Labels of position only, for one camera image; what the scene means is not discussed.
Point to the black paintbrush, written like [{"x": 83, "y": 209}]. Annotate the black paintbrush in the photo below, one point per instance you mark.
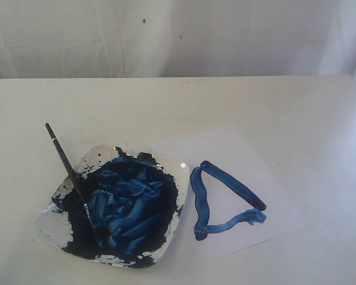
[{"x": 71, "y": 175}]

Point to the white square plate blue paint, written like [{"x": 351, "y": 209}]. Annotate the white square plate blue paint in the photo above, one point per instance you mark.
[{"x": 125, "y": 211}]

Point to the white paper sheet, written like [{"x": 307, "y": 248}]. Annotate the white paper sheet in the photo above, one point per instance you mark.
[{"x": 229, "y": 151}]

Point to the white backdrop curtain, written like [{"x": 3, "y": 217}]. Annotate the white backdrop curtain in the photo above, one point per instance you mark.
[{"x": 91, "y": 39}]

